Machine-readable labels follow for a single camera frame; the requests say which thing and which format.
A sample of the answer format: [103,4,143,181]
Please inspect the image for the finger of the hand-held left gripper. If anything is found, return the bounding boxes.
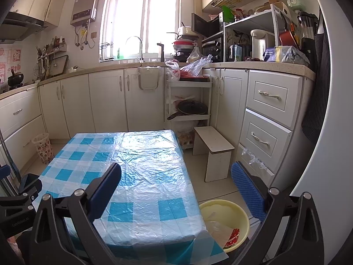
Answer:
[0,165,11,183]
[0,174,42,203]

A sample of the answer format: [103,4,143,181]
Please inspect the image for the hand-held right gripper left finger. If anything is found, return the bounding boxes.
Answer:
[29,163,122,265]

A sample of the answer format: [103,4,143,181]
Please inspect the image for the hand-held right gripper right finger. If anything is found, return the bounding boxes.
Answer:
[231,161,325,265]

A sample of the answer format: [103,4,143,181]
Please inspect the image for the yellow plastic basin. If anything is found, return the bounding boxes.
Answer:
[199,199,250,253]

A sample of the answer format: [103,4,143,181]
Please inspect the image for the red packet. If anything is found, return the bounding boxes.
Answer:
[225,228,241,247]

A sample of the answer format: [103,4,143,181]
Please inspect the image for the white drawer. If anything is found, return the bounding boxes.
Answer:
[239,109,293,169]
[246,70,304,129]
[236,144,276,183]

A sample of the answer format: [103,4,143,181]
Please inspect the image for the clear plastic bag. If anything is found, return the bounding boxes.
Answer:
[241,147,267,171]

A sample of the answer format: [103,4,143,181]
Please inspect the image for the floral wastebasket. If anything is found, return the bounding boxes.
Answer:
[32,132,54,165]

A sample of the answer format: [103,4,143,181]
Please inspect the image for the blue checkered plastic tablecloth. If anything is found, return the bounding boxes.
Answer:
[32,129,229,265]

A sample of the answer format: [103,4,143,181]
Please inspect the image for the white wooden stool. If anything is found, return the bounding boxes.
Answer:
[192,126,235,183]

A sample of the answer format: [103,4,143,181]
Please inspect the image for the bag of onions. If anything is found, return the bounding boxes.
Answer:
[178,131,195,147]

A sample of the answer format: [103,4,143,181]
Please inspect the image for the white kitchen base cabinets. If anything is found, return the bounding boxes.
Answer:
[0,62,316,196]

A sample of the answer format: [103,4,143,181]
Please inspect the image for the black cooking pot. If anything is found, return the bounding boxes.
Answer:
[7,69,25,87]

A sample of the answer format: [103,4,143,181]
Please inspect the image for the black frying pan with lid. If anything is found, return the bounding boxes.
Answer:
[167,100,208,121]

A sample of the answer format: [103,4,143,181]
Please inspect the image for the hanging cabinet door bin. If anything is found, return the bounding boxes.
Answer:
[137,66,163,91]

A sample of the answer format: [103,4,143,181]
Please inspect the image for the black framed board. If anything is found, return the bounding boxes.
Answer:
[48,55,69,77]

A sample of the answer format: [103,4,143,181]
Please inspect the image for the white storage rack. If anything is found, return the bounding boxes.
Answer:
[165,73,213,150]

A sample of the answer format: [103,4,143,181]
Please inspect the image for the dark striped apron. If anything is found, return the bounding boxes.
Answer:
[301,6,331,144]

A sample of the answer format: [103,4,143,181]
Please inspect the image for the white refrigerator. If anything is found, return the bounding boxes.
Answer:
[261,0,353,265]

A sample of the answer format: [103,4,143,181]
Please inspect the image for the red white plastic bag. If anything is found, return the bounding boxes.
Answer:
[165,59,181,82]

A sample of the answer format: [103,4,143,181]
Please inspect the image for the clear bag with red contents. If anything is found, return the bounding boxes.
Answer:
[179,54,213,78]

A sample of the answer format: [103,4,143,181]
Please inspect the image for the blue food bag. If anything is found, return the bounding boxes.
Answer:
[263,47,279,62]

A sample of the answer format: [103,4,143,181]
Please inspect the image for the grey yellow food bag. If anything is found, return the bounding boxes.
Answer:
[274,45,311,67]

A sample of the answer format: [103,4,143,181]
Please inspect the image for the chrome sink faucet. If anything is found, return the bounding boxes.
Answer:
[125,36,144,63]

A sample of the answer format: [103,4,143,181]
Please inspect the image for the range hood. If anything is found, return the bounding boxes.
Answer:
[0,11,49,45]

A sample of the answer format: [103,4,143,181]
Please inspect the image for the clear bag with yellow food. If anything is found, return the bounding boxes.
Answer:
[187,43,203,63]

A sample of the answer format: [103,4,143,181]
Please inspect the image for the black toaster oven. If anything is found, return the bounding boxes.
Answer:
[201,37,225,62]

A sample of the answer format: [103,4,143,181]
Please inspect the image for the white thermos pot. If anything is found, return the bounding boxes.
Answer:
[250,29,276,61]

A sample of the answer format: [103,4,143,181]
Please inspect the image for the red pan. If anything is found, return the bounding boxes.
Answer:
[278,11,300,49]

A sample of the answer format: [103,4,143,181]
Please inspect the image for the red pot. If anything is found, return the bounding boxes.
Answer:
[172,39,195,48]

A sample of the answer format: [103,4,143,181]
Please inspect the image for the black microwave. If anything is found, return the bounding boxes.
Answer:
[191,12,224,38]

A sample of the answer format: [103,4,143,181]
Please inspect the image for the kitchen window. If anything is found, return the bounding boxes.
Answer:
[99,0,182,62]

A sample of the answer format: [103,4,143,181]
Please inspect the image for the white countertop shelf rack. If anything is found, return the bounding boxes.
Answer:
[223,4,293,62]

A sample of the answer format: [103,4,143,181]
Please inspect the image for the blender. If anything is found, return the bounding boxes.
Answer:
[297,11,319,40]

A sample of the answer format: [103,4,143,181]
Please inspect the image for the green cutting board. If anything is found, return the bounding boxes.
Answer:
[222,6,235,23]

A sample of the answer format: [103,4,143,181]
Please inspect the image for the grey water heater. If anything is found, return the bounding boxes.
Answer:
[69,0,101,27]

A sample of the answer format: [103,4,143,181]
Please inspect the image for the wall utensil rack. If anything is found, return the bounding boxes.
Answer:
[34,44,54,79]

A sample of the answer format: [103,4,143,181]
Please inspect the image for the wire sink rack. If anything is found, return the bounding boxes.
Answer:
[100,42,115,61]

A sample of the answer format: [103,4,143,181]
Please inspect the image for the wall spice shelf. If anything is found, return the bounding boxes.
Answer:
[50,36,68,52]

